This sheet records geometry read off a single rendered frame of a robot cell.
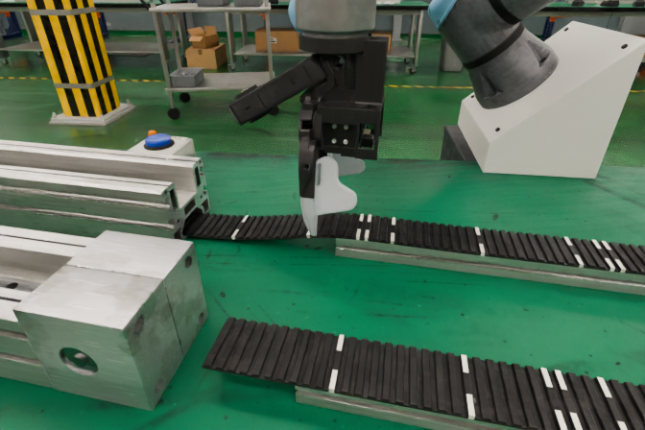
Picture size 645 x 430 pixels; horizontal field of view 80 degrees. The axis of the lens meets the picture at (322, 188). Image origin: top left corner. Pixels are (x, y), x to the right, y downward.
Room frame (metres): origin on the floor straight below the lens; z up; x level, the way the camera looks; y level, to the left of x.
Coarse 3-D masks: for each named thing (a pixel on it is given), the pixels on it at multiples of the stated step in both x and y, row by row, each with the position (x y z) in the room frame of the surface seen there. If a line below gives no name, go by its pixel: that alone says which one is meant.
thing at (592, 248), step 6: (582, 240) 0.36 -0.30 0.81; (594, 240) 0.36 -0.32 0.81; (588, 246) 0.35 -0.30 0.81; (594, 246) 0.35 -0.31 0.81; (600, 246) 0.35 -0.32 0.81; (588, 252) 0.34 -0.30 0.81; (594, 252) 0.34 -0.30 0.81; (600, 252) 0.34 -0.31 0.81; (594, 258) 0.33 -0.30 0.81; (600, 258) 0.33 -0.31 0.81; (606, 258) 0.33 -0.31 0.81; (594, 264) 0.32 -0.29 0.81; (600, 264) 0.32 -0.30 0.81; (606, 264) 0.32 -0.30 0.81; (612, 264) 0.32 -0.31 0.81; (606, 270) 0.31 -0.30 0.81; (612, 270) 0.31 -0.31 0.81
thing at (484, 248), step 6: (474, 228) 0.38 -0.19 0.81; (486, 228) 0.38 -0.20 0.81; (474, 234) 0.37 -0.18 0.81; (480, 234) 0.37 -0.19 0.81; (486, 234) 0.37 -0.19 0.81; (480, 240) 0.36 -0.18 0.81; (486, 240) 0.36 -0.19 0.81; (480, 246) 0.35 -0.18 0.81; (486, 246) 0.35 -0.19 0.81; (492, 246) 0.35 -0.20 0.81; (480, 252) 0.34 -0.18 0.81; (486, 252) 0.34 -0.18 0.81; (492, 252) 0.34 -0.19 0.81
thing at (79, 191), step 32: (0, 160) 0.52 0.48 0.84; (32, 160) 0.51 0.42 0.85; (64, 160) 0.49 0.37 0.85; (96, 160) 0.48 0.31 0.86; (128, 160) 0.47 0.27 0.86; (160, 160) 0.47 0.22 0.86; (192, 160) 0.47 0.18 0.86; (0, 192) 0.43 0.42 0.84; (32, 192) 0.42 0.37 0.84; (64, 192) 0.42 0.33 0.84; (96, 192) 0.40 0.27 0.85; (128, 192) 0.39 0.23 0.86; (160, 192) 0.39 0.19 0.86; (192, 192) 0.45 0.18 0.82; (0, 224) 0.44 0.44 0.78; (32, 224) 0.42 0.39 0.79; (64, 224) 0.41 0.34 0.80; (96, 224) 0.40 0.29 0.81; (128, 224) 0.40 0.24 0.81; (160, 224) 0.40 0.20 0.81
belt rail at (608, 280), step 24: (336, 240) 0.37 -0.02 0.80; (360, 240) 0.37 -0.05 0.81; (408, 264) 0.36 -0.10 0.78; (432, 264) 0.35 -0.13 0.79; (456, 264) 0.35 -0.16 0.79; (480, 264) 0.35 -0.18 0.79; (504, 264) 0.34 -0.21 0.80; (528, 264) 0.33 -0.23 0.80; (552, 264) 0.33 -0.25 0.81; (600, 288) 0.31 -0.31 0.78; (624, 288) 0.31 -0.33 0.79
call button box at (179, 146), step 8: (176, 136) 0.62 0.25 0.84; (144, 144) 0.58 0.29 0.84; (168, 144) 0.58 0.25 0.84; (176, 144) 0.59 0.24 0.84; (184, 144) 0.59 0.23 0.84; (192, 144) 0.61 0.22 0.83; (144, 152) 0.55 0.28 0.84; (152, 152) 0.55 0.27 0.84; (160, 152) 0.55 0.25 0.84; (168, 152) 0.55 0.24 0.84; (176, 152) 0.56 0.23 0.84; (184, 152) 0.58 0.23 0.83; (192, 152) 0.60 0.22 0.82
